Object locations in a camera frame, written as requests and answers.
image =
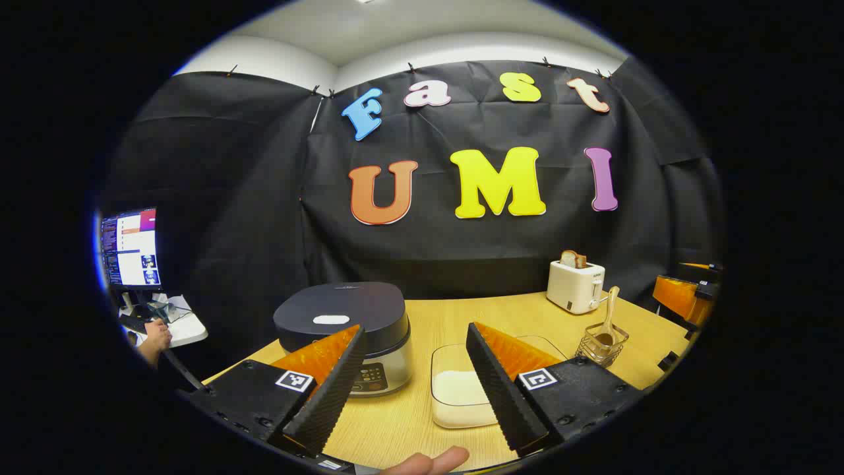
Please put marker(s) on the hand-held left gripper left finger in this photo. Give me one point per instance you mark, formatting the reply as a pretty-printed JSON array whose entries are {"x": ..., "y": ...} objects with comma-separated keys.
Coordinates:
[{"x": 330, "y": 396}]

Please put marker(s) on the white side table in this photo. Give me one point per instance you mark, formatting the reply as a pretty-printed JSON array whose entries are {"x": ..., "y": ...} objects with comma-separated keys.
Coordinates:
[{"x": 188, "y": 330}]

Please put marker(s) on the small teal box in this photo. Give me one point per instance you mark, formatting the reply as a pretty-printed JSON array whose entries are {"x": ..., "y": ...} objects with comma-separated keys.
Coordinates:
[{"x": 159, "y": 311}]

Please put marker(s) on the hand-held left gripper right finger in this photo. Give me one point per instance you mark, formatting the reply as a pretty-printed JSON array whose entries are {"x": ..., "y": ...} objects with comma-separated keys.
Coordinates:
[{"x": 501, "y": 396}]

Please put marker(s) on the black keyboard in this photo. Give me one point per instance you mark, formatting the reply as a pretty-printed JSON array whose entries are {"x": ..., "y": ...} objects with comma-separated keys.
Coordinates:
[{"x": 134, "y": 324}]

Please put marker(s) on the wooden spoon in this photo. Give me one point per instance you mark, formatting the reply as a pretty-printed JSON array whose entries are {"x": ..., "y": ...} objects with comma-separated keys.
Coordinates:
[{"x": 611, "y": 310}]

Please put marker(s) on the black table edge bracket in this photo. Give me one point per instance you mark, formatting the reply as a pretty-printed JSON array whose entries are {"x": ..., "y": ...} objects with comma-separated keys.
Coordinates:
[{"x": 669, "y": 361}]

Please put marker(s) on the black backdrop cloth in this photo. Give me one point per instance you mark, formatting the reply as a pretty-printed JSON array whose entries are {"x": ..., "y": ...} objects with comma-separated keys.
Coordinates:
[{"x": 264, "y": 198}]

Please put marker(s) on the black silver rice cooker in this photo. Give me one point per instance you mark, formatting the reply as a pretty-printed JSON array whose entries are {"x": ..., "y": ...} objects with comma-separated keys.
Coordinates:
[{"x": 343, "y": 303}]

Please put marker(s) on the white toaster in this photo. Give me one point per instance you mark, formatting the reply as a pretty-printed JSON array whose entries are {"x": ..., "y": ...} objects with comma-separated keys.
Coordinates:
[{"x": 570, "y": 287}]

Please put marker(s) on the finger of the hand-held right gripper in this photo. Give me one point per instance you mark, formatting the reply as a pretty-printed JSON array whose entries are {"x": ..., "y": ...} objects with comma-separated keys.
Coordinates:
[
  {"x": 699, "y": 266},
  {"x": 682, "y": 300}
]

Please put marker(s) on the toast bread slice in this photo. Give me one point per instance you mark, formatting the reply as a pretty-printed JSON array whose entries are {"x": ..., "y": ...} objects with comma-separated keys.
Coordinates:
[{"x": 572, "y": 258}]

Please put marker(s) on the computer monitor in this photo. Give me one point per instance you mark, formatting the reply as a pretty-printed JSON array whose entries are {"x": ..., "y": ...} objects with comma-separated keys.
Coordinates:
[{"x": 132, "y": 251}]

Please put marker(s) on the clear plastic container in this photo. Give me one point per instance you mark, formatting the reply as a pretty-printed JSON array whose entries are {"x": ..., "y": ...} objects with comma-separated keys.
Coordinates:
[{"x": 455, "y": 359}]

